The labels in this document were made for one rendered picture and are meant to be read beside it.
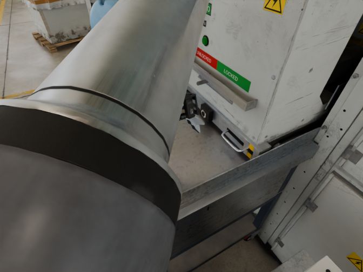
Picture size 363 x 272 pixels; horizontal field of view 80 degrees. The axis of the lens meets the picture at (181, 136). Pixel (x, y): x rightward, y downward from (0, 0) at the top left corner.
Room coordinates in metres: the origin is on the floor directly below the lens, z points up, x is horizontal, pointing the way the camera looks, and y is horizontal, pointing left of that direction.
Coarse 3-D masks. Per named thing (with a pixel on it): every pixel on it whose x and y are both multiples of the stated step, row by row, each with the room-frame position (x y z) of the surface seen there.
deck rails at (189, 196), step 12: (312, 132) 0.55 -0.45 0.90; (288, 144) 0.49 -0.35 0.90; (300, 144) 0.53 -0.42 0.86; (264, 156) 0.44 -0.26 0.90; (276, 156) 0.47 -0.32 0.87; (240, 168) 0.40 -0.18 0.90; (252, 168) 0.42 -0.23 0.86; (216, 180) 0.35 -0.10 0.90; (228, 180) 0.38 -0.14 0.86; (192, 192) 0.32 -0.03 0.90; (204, 192) 0.34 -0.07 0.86; (180, 204) 0.30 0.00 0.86
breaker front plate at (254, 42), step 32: (224, 0) 0.68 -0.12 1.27; (256, 0) 0.58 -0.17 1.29; (288, 0) 0.50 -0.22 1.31; (224, 32) 0.67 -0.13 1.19; (256, 32) 0.56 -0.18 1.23; (288, 32) 0.48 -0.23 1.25; (224, 64) 0.65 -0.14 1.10; (256, 64) 0.54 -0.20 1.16; (224, 96) 0.63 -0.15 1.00; (256, 96) 0.51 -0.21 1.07; (256, 128) 0.48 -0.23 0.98
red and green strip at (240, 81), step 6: (198, 48) 0.78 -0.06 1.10; (198, 54) 0.78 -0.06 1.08; (204, 54) 0.75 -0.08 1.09; (204, 60) 0.75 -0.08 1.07; (210, 60) 0.71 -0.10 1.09; (216, 60) 0.69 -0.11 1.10; (216, 66) 0.68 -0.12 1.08; (222, 66) 0.66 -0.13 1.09; (222, 72) 0.65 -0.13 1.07; (228, 72) 0.63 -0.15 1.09; (234, 72) 0.60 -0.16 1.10; (228, 78) 0.62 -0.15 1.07; (234, 78) 0.60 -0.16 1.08; (240, 78) 0.58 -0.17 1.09; (240, 84) 0.57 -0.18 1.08; (246, 84) 0.55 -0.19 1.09; (246, 90) 0.55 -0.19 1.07
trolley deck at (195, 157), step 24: (192, 144) 0.55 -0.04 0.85; (216, 144) 0.55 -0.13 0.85; (312, 144) 0.55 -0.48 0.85; (192, 168) 0.44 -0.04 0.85; (216, 168) 0.44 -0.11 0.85; (264, 168) 0.44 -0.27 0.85; (288, 168) 0.47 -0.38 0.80; (216, 192) 0.35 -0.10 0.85; (240, 192) 0.36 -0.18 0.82; (192, 216) 0.28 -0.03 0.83
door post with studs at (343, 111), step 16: (352, 80) 0.56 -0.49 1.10; (352, 96) 0.53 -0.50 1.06; (336, 112) 0.55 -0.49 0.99; (352, 112) 0.51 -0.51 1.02; (320, 128) 0.55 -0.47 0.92; (336, 128) 0.52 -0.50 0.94; (320, 144) 0.54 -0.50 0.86; (320, 160) 0.51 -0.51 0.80; (304, 176) 0.52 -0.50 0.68; (288, 208) 0.51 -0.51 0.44; (272, 224) 0.52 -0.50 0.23
